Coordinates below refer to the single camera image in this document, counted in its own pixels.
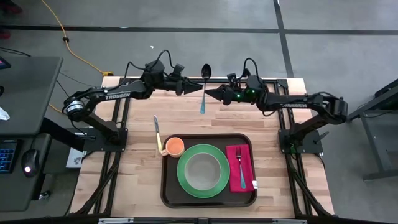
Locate silver aluminium mount bar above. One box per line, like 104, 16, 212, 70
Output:
98, 217, 308, 224

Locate red cloth napkin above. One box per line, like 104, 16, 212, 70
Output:
225, 144, 259, 194

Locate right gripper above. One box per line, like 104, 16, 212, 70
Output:
204, 83, 249, 106

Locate knife with cream handle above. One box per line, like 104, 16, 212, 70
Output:
153, 115, 164, 154

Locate black fork blue handle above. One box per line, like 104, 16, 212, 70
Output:
235, 146, 247, 190

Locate black computer mouse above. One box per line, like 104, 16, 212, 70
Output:
21, 149, 40, 178

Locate black keyboard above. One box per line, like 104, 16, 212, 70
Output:
0, 139, 18, 174

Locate brown plastic tray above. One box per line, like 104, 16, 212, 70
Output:
160, 133, 258, 209

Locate grey desk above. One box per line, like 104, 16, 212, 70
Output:
0, 55, 64, 213

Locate orange mug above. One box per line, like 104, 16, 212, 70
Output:
159, 136, 185, 159

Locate white printed box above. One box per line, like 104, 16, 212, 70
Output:
65, 147, 83, 169

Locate green plate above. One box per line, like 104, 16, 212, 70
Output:
176, 143, 231, 199

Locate black metal stand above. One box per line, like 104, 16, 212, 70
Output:
343, 79, 398, 182

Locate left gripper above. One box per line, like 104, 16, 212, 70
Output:
167, 77, 204, 96

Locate black spoon blue handle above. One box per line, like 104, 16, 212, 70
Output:
200, 63, 213, 115

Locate white bowl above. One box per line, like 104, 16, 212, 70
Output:
184, 152, 223, 192

